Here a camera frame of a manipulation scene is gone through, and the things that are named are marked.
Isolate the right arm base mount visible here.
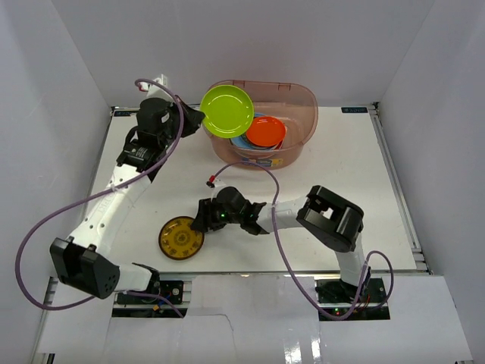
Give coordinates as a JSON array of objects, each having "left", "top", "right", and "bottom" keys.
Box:
[{"left": 315, "top": 278, "right": 390, "bottom": 321}]

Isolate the left dark table label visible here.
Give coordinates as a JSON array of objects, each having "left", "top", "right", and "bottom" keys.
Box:
[{"left": 113, "top": 110, "right": 137, "bottom": 118}]

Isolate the pale yellow plastic plate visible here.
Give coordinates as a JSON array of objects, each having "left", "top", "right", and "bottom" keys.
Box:
[{"left": 233, "top": 147, "right": 275, "bottom": 159}]

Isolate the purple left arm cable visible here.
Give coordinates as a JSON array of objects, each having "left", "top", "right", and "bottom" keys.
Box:
[{"left": 14, "top": 78, "right": 186, "bottom": 318}]

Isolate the pink translucent plastic bin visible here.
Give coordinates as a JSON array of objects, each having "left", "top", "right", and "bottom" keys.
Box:
[{"left": 205, "top": 80, "right": 318, "bottom": 170}]

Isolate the yellow patterned brown-rimmed plate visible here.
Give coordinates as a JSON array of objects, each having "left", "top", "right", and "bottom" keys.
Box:
[{"left": 158, "top": 216, "right": 205, "bottom": 261}]

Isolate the orange plastic plate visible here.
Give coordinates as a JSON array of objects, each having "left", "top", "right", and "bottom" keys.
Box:
[{"left": 246, "top": 116, "right": 286, "bottom": 147}]

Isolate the right dark table label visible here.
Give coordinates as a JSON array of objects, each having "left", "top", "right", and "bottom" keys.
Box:
[{"left": 341, "top": 107, "right": 368, "bottom": 114}]

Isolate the dark table label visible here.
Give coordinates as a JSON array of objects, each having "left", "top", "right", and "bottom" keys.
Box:
[
  {"left": 341, "top": 107, "right": 368, "bottom": 114},
  {"left": 113, "top": 110, "right": 137, "bottom": 118}
]

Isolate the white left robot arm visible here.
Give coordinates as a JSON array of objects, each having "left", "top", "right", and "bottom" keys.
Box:
[{"left": 49, "top": 98, "right": 205, "bottom": 303}]

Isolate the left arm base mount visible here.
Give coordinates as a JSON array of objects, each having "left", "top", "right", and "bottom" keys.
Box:
[{"left": 111, "top": 280, "right": 187, "bottom": 319}]

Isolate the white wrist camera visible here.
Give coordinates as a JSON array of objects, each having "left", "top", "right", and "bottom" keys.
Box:
[
  {"left": 206, "top": 175, "right": 227, "bottom": 199},
  {"left": 138, "top": 74, "right": 170, "bottom": 99}
]

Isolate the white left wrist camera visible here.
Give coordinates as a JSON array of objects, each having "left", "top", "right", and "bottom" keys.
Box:
[{"left": 138, "top": 74, "right": 170, "bottom": 99}]

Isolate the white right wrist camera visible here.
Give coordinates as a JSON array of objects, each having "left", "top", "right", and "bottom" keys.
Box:
[{"left": 206, "top": 175, "right": 227, "bottom": 199}]

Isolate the lime green plastic plate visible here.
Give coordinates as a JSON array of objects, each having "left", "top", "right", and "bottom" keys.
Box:
[{"left": 199, "top": 85, "right": 255, "bottom": 139}]

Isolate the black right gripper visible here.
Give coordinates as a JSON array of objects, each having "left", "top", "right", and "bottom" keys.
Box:
[{"left": 190, "top": 198, "right": 243, "bottom": 234}]

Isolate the light blue plastic plate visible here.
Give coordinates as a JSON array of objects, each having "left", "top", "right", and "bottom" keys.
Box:
[{"left": 230, "top": 133, "right": 266, "bottom": 149}]

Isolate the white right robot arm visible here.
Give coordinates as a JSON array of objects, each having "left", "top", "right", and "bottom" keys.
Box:
[{"left": 190, "top": 185, "right": 370, "bottom": 303}]

